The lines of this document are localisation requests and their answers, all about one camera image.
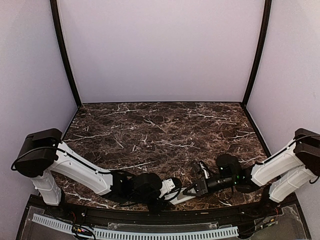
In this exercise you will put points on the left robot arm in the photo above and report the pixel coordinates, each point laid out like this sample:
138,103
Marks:
44,152

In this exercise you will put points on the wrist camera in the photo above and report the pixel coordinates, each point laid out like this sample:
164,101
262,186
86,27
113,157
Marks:
167,186
199,167

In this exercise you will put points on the right black frame post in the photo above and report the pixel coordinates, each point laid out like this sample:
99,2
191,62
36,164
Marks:
258,52

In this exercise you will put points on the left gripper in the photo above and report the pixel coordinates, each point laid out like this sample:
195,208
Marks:
159,206

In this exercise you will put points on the black frame post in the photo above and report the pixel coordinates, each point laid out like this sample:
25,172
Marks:
258,52
63,52

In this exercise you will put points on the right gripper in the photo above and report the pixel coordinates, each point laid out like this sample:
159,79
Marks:
202,189

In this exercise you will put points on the left black frame post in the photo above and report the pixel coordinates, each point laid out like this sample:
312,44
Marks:
63,52

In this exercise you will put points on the white slotted cable duct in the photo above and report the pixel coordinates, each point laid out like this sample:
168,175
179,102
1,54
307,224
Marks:
121,231

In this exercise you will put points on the white remote control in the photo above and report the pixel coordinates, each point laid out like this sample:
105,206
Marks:
181,198

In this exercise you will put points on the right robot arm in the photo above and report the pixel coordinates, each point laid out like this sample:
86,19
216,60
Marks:
286,171

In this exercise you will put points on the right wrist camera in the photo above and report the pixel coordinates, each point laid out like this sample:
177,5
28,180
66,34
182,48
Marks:
199,167

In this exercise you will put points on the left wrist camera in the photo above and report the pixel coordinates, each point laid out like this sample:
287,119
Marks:
167,186

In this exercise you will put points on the black front rail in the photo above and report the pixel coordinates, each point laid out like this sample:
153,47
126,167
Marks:
239,215

